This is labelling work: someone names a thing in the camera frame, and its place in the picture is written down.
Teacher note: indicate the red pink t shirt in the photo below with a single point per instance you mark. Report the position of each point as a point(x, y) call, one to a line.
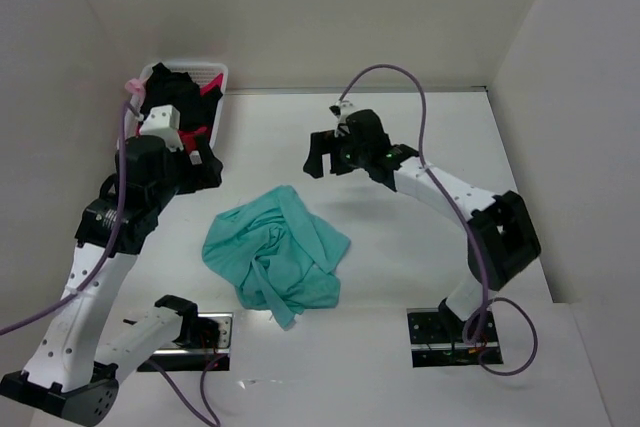
point(199, 120)

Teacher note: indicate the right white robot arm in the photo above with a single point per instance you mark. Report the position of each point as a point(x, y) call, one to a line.
point(501, 239)

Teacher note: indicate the white plastic basket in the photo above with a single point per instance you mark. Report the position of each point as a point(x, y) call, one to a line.
point(201, 72)

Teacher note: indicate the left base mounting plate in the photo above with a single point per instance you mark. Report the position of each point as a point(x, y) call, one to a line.
point(220, 337)

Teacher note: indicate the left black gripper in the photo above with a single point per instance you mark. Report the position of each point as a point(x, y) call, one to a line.
point(201, 173)

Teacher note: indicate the black t shirt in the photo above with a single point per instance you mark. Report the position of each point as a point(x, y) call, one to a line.
point(166, 87)

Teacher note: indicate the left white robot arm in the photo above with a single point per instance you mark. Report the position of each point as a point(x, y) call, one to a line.
point(72, 375)

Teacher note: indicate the teal t shirt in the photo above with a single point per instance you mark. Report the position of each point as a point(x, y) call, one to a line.
point(277, 255)

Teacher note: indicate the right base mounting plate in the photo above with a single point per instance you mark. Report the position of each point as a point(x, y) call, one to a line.
point(436, 341)

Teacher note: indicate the light pink cloth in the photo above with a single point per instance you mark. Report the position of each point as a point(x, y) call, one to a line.
point(136, 87)

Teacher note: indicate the base mounting plate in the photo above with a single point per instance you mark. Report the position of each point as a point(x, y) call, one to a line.
point(436, 341)
point(220, 337)

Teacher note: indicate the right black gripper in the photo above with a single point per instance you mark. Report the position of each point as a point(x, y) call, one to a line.
point(335, 155)

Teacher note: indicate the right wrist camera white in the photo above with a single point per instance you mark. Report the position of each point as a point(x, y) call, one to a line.
point(341, 110)

